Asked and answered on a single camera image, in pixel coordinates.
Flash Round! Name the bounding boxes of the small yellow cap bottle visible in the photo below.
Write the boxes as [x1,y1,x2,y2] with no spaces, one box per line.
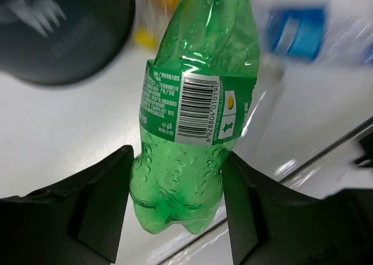
[134,0,180,51]

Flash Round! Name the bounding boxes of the dark green round bin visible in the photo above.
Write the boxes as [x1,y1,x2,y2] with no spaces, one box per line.
[1,0,135,86]

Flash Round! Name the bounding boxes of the blue label water bottle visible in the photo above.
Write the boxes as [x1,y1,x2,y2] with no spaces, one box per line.
[253,1,372,66]

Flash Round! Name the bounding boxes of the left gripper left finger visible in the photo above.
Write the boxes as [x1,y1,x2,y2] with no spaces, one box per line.
[1,146,134,264]

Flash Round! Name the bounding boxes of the clear plastic jar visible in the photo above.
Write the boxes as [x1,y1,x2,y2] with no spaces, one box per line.
[234,54,286,157]

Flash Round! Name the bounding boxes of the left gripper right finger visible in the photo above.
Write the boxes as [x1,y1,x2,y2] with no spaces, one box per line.
[222,153,372,264]

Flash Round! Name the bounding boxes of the green bottle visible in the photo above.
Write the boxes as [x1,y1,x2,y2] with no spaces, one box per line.
[129,0,259,235]

